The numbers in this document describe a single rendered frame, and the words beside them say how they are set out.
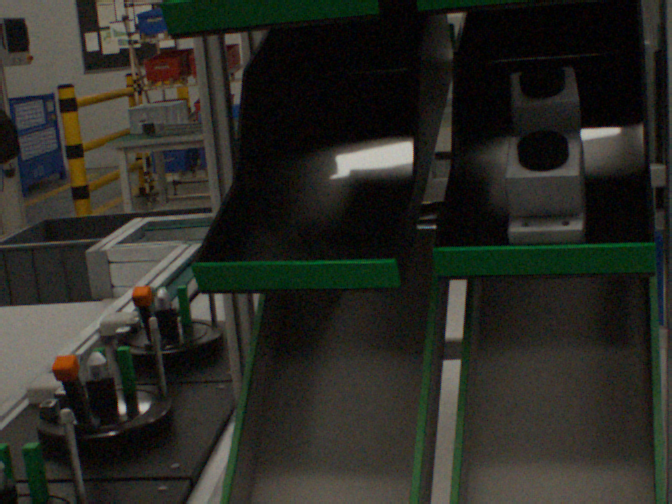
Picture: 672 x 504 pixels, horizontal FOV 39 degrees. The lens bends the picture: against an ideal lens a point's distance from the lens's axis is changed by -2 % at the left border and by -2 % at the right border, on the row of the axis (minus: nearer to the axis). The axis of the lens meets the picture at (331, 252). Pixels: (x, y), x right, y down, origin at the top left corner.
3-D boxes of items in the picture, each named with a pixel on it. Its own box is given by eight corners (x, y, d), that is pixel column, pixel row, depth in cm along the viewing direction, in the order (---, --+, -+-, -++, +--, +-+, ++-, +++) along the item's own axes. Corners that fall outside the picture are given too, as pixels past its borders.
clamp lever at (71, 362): (92, 426, 92) (70, 367, 88) (72, 427, 92) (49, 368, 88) (101, 400, 95) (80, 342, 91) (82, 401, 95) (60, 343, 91)
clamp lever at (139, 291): (161, 345, 116) (146, 295, 112) (145, 345, 116) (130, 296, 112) (167, 326, 119) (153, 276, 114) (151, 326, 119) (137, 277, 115)
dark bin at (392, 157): (401, 293, 58) (380, 192, 54) (200, 295, 62) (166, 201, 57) (455, 68, 79) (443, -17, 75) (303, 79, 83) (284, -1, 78)
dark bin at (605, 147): (656, 277, 56) (656, 173, 52) (437, 281, 60) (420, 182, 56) (640, 54, 77) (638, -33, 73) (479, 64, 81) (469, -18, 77)
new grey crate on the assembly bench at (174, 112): (175, 132, 608) (172, 105, 604) (129, 136, 611) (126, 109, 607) (189, 125, 646) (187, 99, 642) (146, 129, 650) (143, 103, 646)
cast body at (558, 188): (585, 269, 57) (579, 171, 53) (511, 270, 59) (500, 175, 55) (586, 188, 64) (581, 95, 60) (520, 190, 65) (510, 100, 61)
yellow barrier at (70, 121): (93, 232, 748) (72, 83, 723) (69, 234, 751) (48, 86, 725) (202, 167, 1076) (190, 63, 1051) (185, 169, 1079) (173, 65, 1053)
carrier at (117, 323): (246, 395, 110) (233, 289, 107) (47, 403, 113) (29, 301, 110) (279, 330, 133) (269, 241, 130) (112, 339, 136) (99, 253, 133)
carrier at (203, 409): (194, 496, 86) (176, 365, 83) (-53, 501, 89) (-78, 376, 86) (245, 397, 109) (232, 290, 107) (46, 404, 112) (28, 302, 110)
